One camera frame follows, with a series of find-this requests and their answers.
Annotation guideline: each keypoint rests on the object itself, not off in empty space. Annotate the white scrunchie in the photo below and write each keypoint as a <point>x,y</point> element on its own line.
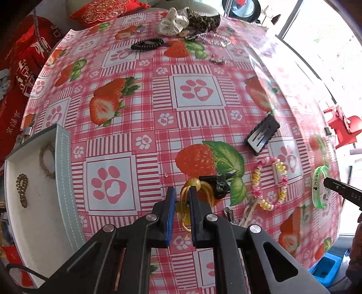
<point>172,21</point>

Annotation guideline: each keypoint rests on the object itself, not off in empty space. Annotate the metal tablecloth clip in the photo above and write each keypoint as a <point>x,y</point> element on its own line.
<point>328,131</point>
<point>27,131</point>

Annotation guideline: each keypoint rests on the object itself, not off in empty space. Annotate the red embroidered cushion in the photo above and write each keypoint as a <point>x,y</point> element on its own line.
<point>104,11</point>

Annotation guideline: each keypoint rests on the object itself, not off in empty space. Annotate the white jewelry tray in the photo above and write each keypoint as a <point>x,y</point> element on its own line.
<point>36,203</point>

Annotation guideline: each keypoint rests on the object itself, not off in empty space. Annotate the silver hair clips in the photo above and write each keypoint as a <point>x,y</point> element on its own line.
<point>236,213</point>

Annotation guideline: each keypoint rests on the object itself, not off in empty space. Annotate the blue plastic stool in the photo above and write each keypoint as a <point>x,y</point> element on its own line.
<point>325,264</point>

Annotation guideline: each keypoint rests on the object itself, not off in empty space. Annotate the green bangle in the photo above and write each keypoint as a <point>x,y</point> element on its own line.
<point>321,186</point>

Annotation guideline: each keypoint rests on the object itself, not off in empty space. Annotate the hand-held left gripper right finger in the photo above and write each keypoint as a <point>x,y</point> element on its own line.
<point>193,214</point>

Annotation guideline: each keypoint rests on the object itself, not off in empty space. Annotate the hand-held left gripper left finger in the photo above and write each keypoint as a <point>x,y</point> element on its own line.
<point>171,214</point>

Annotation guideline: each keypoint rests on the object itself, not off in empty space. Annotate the leopard print scrunchie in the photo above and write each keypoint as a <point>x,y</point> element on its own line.
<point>202,18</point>

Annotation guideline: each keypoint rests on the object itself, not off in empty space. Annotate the person's right forearm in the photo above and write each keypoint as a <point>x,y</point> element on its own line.
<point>357,254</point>

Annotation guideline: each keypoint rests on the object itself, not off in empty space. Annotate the red printed blanket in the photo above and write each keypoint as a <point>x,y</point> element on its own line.
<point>22,70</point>

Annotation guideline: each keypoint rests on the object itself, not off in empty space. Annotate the red plastic stool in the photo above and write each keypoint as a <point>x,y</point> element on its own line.
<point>343,127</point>

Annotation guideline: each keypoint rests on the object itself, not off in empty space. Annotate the strawberry print tablecloth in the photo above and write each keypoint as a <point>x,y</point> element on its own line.
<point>158,113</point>

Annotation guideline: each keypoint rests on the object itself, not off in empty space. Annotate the round black wall ornament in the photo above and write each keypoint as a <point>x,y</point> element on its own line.
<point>243,8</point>

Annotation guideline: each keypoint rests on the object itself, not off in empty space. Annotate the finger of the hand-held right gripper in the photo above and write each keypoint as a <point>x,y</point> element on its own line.
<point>333,185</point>

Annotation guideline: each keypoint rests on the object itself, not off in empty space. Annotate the large black claw clip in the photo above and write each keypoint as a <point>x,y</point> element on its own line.
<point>261,135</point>

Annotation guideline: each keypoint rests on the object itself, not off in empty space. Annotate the small black hair clip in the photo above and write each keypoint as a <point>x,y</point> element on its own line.
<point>219,182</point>

